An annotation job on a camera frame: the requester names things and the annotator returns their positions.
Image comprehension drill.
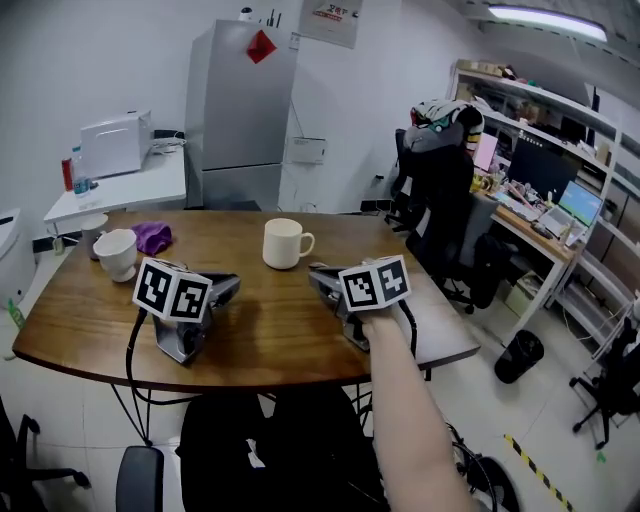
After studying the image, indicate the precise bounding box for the white round appliance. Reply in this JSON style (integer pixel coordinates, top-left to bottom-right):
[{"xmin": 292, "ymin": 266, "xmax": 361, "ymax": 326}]
[{"xmin": 0, "ymin": 207, "xmax": 37, "ymax": 312}]

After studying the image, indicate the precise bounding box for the silver refrigerator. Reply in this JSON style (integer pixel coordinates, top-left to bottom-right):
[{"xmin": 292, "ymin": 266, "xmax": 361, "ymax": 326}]
[{"xmin": 184, "ymin": 19, "xmax": 299, "ymax": 212}]

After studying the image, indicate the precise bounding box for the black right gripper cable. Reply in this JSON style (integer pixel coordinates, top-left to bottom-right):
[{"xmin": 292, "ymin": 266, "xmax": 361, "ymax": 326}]
[{"xmin": 397, "ymin": 298, "xmax": 419, "ymax": 362}]

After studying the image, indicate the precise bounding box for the white box appliance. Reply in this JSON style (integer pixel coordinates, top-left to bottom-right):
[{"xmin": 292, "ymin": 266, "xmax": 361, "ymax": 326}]
[{"xmin": 79, "ymin": 110, "xmax": 153, "ymax": 181}]

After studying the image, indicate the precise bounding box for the purple cloth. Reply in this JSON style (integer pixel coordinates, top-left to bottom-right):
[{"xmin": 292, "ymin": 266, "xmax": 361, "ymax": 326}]
[{"xmin": 131, "ymin": 220, "xmax": 176, "ymax": 256}]

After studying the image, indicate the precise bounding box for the pink screen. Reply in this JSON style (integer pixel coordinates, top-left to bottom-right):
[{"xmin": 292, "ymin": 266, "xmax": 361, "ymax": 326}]
[{"xmin": 471, "ymin": 133, "xmax": 500, "ymax": 172}]

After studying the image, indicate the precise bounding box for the white mug with handle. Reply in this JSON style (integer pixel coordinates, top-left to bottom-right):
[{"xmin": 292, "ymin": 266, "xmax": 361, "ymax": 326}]
[{"xmin": 262, "ymin": 218, "xmax": 316, "ymax": 271}]

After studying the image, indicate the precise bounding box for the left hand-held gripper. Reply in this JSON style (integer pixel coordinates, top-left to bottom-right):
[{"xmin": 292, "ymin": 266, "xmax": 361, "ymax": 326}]
[{"xmin": 132, "ymin": 256, "xmax": 242, "ymax": 366}]

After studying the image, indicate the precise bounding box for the yellow black hazard tape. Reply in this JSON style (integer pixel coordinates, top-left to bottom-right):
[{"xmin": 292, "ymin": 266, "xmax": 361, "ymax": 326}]
[{"xmin": 503, "ymin": 433, "xmax": 577, "ymax": 512}]

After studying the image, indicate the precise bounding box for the red diamond paper decoration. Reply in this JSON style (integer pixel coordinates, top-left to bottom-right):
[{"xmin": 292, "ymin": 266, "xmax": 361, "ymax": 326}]
[{"xmin": 245, "ymin": 29, "xmax": 278, "ymax": 65}]

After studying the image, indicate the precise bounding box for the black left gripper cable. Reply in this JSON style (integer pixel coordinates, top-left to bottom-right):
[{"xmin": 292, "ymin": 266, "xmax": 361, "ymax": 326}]
[{"xmin": 125, "ymin": 307, "xmax": 152, "ymax": 447}]

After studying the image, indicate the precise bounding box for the grey cup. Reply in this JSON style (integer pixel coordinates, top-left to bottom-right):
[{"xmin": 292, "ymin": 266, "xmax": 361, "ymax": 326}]
[{"xmin": 80, "ymin": 213, "xmax": 109, "ymax": 262}]

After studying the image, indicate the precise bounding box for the person's right forearm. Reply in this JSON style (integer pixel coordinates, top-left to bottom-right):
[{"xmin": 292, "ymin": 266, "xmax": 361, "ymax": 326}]
[{"xmin": 360, "ymin": 303, "xmax": 477, "ymax": 512}]

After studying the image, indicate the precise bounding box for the black trash bin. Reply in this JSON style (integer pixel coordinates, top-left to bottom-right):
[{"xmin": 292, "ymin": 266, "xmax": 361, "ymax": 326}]
[{"xmin": 494, "ymin": 329, "xmax": 546, "ymax": 385}]

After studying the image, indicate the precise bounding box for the white side table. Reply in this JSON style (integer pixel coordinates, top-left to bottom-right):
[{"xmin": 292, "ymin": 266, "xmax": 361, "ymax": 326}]
[{"xmin": 43, "ymin": 148, "xmax": 188, "ymax": 227}]

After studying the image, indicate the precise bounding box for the clear water bottle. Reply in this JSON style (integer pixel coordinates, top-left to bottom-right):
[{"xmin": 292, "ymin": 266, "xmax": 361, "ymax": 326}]
[{"xmin": 71, "ymin": 146, "xmax": 92, "ymax": 199}]

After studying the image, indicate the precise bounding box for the white shelving unit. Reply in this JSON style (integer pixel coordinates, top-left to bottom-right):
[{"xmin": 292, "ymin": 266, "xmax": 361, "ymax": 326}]
[{"xmin": 448, "ymin": 58, "xmax": 640, "ymax": 359}]

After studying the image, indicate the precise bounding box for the striped garment on chair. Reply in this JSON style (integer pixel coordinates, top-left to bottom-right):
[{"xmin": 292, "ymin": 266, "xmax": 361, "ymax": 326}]
[{"xmin": 403, "ymin": 98, "xmax": 486, "ymax": 154}]

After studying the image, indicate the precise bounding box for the white wall box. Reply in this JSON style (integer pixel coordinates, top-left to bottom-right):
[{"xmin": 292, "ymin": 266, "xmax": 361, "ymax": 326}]
[{"xmin": 290, "ymin": 135, "xmax": 328, "ymax": 166}]

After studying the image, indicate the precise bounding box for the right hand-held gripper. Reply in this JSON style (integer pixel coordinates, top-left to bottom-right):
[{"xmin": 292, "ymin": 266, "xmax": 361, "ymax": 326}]
[{"xmin": 308, "ymin": 254, "xmax": 412, "ymax": 352}]

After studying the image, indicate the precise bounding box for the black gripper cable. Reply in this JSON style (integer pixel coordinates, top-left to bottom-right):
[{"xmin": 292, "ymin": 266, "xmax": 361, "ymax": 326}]
[
  {"xmin": 397, "ymin": 298, "xmax": 419, "ymax": 362},
  {"xmin": 125, "ymin": 307, "xmax": 152, "ymax": 447}
]

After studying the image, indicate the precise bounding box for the black swivel chair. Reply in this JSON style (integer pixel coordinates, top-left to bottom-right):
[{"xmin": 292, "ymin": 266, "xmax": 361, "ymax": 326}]
[{"xmin": 569, "ymin": 299, "xmax": 640, "ymax": 451}]

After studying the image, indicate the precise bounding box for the person's black clothing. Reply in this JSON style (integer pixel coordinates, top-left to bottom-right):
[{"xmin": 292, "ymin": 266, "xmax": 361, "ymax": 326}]
[{"xmin": 176, "ymin": 383, "xmax": 392, "ymax": 512}]

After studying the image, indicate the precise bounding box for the open laptop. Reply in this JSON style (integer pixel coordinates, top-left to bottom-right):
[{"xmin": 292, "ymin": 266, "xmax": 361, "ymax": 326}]
[{"xmin": 538, "ymin": 180, "xmax": 605, "ymax": 242}]

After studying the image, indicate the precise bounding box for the white footed cup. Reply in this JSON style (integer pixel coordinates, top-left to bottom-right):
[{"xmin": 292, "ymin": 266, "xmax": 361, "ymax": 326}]
[{"xmin": 93, "ymin": 228, "xmax": 139, "ymax": 283}]

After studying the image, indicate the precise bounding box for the black chair armrest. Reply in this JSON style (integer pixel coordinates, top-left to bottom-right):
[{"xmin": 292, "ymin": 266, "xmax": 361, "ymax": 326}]
[{"xmin": 115, "ymin": 445, "xmax": 166, "ymax": 512}]

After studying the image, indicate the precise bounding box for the wall poster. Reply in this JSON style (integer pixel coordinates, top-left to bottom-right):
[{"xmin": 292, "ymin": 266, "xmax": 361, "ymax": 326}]
[{"xmin": 298, "ymin": 0, "xmax": 363, "ymax": 50}]

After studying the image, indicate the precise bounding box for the black computer monitor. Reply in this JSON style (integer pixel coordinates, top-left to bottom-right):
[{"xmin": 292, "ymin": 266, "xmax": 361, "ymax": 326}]
[{"xmin": 506, "ymin": 136, "xmax": 580, "ymax": 207}]

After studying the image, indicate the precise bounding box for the white keyboard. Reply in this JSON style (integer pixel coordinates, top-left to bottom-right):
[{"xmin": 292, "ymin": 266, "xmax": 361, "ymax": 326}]
[{"xmin": 493, "ymin": 191, "xmax": 542, "ymax": 222}]

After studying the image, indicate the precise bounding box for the wooden office desk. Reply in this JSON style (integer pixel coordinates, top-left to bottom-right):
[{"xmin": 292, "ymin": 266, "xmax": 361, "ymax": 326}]
[{"xmin": 469, "ymin": 188, "xmax": 584, "ymax": 347}]

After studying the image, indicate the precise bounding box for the black chair base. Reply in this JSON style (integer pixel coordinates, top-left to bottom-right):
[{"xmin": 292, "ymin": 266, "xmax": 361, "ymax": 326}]
[{"xmin": 0, "ymin": 394, "xmax": 93, "ymax": 512}]

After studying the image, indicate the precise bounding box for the ceiling light panel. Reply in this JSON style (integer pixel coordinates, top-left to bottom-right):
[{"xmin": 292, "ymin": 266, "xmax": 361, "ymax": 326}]
[{"xmin": 486, "ymin": 4, "xmax": 609, "ymax": 44}]

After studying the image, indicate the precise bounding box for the black office chair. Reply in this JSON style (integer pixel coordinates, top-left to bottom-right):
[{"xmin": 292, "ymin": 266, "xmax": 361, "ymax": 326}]
[{"xmin": 384, "ymin": 127, "xmax": 514, "ymax": 315}]

